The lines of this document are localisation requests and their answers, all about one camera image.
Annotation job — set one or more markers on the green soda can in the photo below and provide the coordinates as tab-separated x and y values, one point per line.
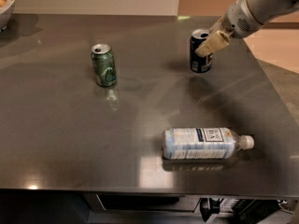
104	65

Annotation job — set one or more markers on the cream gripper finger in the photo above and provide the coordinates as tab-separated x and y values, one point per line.
217	41

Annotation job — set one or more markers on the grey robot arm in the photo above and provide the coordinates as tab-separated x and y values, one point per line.
266	10

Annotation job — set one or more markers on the blue pepsi can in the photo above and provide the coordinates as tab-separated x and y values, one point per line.
199	64

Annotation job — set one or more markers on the clear plastic tea bottle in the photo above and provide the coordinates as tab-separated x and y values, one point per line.
203	143

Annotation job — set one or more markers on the grey robot gripper body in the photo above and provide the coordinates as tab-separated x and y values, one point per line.
237	21

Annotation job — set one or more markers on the white bowl with fruit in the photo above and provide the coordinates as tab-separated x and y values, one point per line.
6	10

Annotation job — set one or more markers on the dark equipment under counter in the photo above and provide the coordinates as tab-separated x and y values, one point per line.
237	211

